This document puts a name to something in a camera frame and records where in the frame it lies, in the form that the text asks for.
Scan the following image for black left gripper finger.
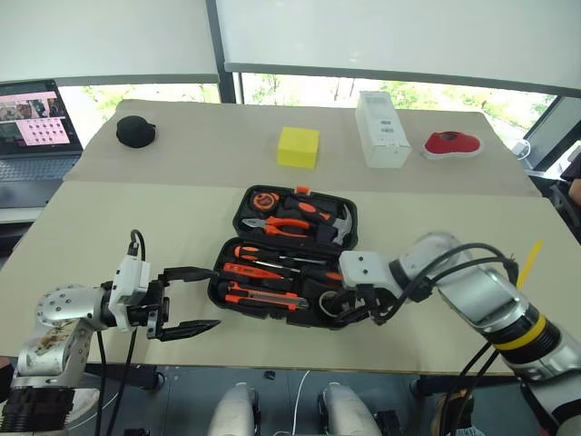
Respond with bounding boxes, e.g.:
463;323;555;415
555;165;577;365
158;319;222;343
162;266;215;283

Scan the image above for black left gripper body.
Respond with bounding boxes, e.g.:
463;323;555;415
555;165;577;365
128;272;172;341

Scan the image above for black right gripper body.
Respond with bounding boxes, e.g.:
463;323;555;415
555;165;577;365
340;284;401;325

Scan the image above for orange black handled screwdriver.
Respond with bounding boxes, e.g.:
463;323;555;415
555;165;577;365
232;244;329;266
251;259;345;284

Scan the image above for orange voltage tester pen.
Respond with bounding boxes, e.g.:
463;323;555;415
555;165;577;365
222;263;292;279

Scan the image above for orange black utility knife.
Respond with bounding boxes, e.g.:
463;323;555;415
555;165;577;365
223;281;307;312

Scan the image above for black plastic tool case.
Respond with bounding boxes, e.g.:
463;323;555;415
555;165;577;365
207;183;360;332

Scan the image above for silver rounded robot leg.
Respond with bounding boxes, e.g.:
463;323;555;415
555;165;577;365
207;381;261;436
317;381;380;436

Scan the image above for orange black tape measure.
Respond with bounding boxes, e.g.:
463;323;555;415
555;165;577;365
251;191;280;212

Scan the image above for brown paper table cover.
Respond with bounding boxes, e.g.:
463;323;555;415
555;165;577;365
62;98;545;200

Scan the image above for black round pouch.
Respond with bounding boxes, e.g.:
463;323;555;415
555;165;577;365
115;114;159;148

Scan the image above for yellow foam block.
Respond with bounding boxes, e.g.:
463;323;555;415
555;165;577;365
276;126;320;171

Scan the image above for white cardboard box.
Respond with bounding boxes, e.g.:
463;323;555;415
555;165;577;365
354;90;413;171

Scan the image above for red and white shoe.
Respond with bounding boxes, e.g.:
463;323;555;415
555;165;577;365
422;130;484;162

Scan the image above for black laptop computer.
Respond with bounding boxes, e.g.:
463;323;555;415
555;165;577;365
0;80;84;210

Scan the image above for seated person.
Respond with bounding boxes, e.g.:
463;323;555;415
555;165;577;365
560;144;581;211

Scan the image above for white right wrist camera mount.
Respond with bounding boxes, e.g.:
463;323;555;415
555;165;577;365
338;250;397;292

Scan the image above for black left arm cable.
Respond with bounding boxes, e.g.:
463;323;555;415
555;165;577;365
94;228;147;436

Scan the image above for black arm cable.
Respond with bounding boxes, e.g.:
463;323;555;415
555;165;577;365
377;242;521;436
94;228;147;436

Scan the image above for orange handled pliers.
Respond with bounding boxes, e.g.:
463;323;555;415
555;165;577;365
241;215;312;239

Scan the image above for claw hammer orange black handle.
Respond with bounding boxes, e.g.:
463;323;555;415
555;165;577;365
282;195;356;247

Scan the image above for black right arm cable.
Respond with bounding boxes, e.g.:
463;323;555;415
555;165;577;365
377;242;521;436

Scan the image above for white floor cable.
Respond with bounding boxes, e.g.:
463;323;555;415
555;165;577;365
290;369;312;436

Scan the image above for yellow cable tie strip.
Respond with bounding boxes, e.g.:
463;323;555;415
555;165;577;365
517;240;545;290

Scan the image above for grey window frame post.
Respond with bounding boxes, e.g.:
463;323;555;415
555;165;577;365
204;0;227;105

